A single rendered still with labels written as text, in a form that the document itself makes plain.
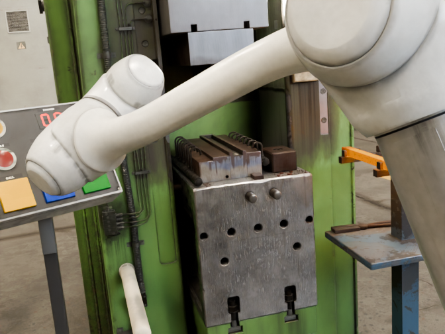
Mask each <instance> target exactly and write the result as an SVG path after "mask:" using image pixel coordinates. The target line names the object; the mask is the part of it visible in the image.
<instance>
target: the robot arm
mask: <svg viewBox="0 0 445 334"><path fill-rule="evenodd" d="M284 21H285V28H283V29H281V30H279V31H277V32H275V33H273V34H270V35H268V36H266V37H264V38H262V39H260V40H258V41H256V42H254V43H252V44H251V45H249V46H247V47H245V48H243V49H242V50H239V51H238V52H235V53H234V54H232V55H230V56H229V57H227V58H225V59H224V60H222V61H220V62H218V63H217V64H215V65H214V66H211V67H210V68H208V69H206V70H205V71H203V72H201V73H200V74H198V75H196V76H195V77H193V78H191V79H190V80H188V81H186V82H184V83H183V84H181V85H179V86H177V87H176V88H174V89H172V90H171V91H169V92H167V93H166V94H164V95H162V96H161V94H162V90H163V87H164V75H163V73H162V71H161V69H159V67H158V66H157V65H156V64H155V63H154V62H153V61H151V59H149V58H147V57H146V56H144V55H141V54H132V55H130V56H127V57H125V58H123V59H122V60H119V61H118V62H117V63H115V64H114V65H113V66H112V67H111V68H110V69H109V71H108V72H107V73H106V74H103V75H102V76H101V77H100V79H99V80H98V81H97V83H96V84H95V85H94V86H93V87H92V88H91V89H90V90H89V91H88V92H87V93H86V95H85V96H84V97H83V98H81V99H80V100H79V101H78V102H77V103H76V104H75V105H72V106H71V107H69V108H68V109H66V110H65V111H64V112H63V113H62V114H60V115H59V116H58V117H57V118H55V119H54V120H53V121H52V122H51V123H50V124H49V125H48V126H47V127H46V128H45V129H44V130H43V131H42V132H41V133H40V134H39V135H38V137H37V138H36V140H35V141H34V142H33V144H32V146H31V148H30V150H29V152H28V154H27V157H26V171H27V174H28V176H29V178H30V179H31V180H32V182H33V183H34V184H35V185H36V186H37V187H38V188H39V189H41V190H42V191H43V192H45V193H47V194H49V195H57V196H63V195H68V194H70V193H73V192H75V191H77V190H79V189H81V188H82V187H84V185H86V183H88V182H93V181H94V180H96V179H97V178H99V177H100V176H102V175H103V174H106V173H107V172H110V171H111V170H114V169H115V168H117V167H119V166H120V165H121V163H122V162H123V160H124V158H125V156H126V154H127V153H129V152H132V151H135V150H137V149H139V148H142V147H144V146H146V145H148V144H151V143H153V142H155V141H157V140H159V139H161V138H163V137H165V136H166V135H168V134H170V133H172V132H174V131H176V130H178V129H180V128H182V127H184V126H186V125H188V124H190V123H192V122H194V121H196V120H198V119H200V118H201V117H203V116H205V115H207V114H209V113H211V112H213V111H215V110H217V109H218V108H220V107H222V106H224V105H226V104H228V103H230V102H232V101H234V100H235V99H238V98H239V97H242V96H243V95H246V94H247V93H250V92H251V91H254V90H255V89H258V88H259V87H262V86H263V85H266V84H268V83H270V82H273V81H275V80H278V79H280V78H284V77H286V76H290V75H293V74H298V73H302V72H310V73H311V74H312V75H313V76H314V77H316V78H317V79H318V80H319V81H320V83H321V84H322V85H323V86H324V88H325V89H326V90H327V92H329V94H330V96H331V97H332V98H333V100H334V101H335V102H336V104H337V105H338V106H339V108H340V109H341V110H342V112H343V113H344V114H345V116H346V117H347V119H348V120H349V122H350V124H351V125H352V126H353V127H354V128H355V129H356V130H357V131H358V132H359V133H361V134H362V135H364V136H365V137H366V138H368V137H372V136H374V137H375V139H376V141H377V144H378V147H379V149H380V151H381V154H382V157H383V159H384V161H385V164H386V166H387V169H388V172H389V175H390V176H391V179H392V182H393V185H394V186H395V189H396V192H397V195H398V196H399V199H400V202H401V205H402V206H403V209H404V212H405V215H406V216H407V219H408V222H409V225H410V226H411V229H412V232H413V235H414V236H415V239H416V242H417V245H418V246H419V249H420V252H421V254H422V257H423V259H424V262H425V264H426V267H427V269H428V272H429V274H430V277H431V279H432V282H433V284H434V287H435V289H436V292H437V294H438V297H439V299H440V302H441V304H442V307H443V309H444V312H445V0H285V8H284Z"/></svg>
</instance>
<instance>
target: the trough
mask: <svg viewBox="0 0 445 334"><path fill-rule="evenodd" d="M204 137H206V138H208V139H210V140H212V141H213V142H215V143H217V144H219V145H221V146H222V147H224V148H226V149H228V150H229V151H231V152H232V155H233V154H234V153H237V154H238V155H233V156H242V155H243V150H240V149H239V148H236V147H235V146H232V145H231V144H228V143H227V142H225V141H223V140H221V139H219V138H217V137H215V136H213V135H205V136H204Z"/></svg>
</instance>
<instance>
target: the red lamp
mask: <svg viewBox="0 0 445 334"><path fill-rule="evenodd" d="M13 161H14V158H13V155H12V154H11V153H10V152H8V151H6V150H1V151H0V167H4V168H5V167H9V166H10V165H12V163H13Z"/></svg>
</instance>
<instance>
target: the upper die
mask: <svg viewBox="0 0 445 334"><path fill-rule="evenodd" d="M165 42H166V56H167V63H168V66H198V65H207V64H217V63H218V62H220V61H222V60H224V59H225V58H227V57H229V56H230V55H232V54H234V53H235V52H238V51H239V50H242V49H243V48H245V47H247V46H249V45H251V44H252V43H254V31H253V29H252V28H244V29H234V30H214V31H204V32H188V33H185V34H181V35H178V36H174V37H171V38H167V39H165Z"/></svg>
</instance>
